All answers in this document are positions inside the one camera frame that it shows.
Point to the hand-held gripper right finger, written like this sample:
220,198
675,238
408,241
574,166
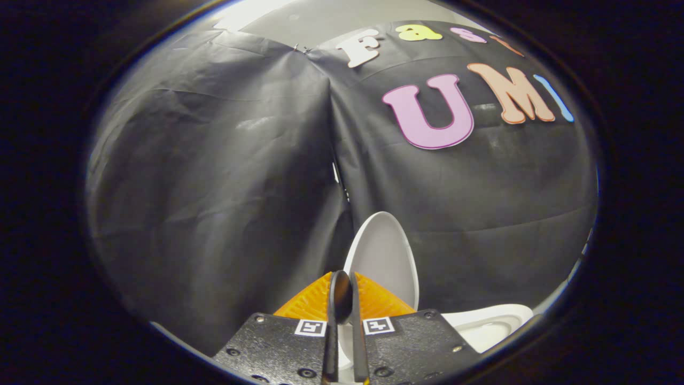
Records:
359,342

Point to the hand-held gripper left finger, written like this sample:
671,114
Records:
332,342

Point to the black backdrop cloth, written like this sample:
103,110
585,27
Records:
214,187

